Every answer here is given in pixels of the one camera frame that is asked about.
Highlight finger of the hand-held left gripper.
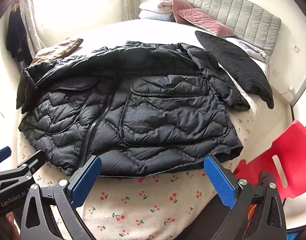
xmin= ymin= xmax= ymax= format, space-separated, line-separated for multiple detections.
xmin=18 ymin=150 xmax=47 ymax=175
xmin=0 ymin=146 xmax=11 ymax=167

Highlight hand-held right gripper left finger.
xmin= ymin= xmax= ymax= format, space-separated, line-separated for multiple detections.
xmin=20 ymin=155 xmax=103 ymax=240

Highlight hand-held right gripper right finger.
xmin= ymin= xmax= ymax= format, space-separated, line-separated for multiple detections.
xmin=203 ymin=154 xmax=287 ymax=240

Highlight black puffer jacket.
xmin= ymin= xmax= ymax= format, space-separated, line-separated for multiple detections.
xmin=16 ymin=40 xmax=251 ymax=178

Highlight dark hanging clothes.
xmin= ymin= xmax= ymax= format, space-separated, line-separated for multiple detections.
xmin=6 ymin=10 xmax=33 ymax=63

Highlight red plastic chair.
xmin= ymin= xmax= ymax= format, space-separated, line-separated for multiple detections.
xmin=234 ymin=119 xmax=306 ymax=200

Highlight brown garment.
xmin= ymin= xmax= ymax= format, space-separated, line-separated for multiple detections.
xmin=30 ymin=38 xmax=84 ymax=65

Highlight black quilted blanket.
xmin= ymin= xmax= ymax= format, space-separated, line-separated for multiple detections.
xmin=195 ymin=31 xmax=274 ymax=110

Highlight white printed pillow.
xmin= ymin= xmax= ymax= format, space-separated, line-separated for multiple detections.
xmin=225 ymin=37 xmax=271 ymax=63

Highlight grey dotted curtain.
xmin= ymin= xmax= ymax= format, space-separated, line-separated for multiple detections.
xmin=120 ymin=0 xmax=143 ymax=22
xmin=18 ymin=0 xmax=46 ymax=52

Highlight grey bed cover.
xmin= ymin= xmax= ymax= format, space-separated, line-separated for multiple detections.
xmin=43 ymin=19 xmax=271 ymax=90

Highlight pink velvet pillow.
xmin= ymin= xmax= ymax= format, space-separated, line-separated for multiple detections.
xmin=158 ymin=0 xmax=194 ymax=23
xmin=176 ymin=8 xmax=234 ymax=37

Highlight grey padded headboard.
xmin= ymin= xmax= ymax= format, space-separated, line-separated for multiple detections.
xmin=169 ymin=0 xmax=282 ymax=55

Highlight folded light blue blanket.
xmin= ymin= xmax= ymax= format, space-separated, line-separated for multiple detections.
xmin=139 ymin=10 xmax=176 ymax=22

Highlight folded white blanket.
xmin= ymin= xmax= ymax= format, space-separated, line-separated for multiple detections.
xmin=139 ymin=0 xmax=174 ymax=14

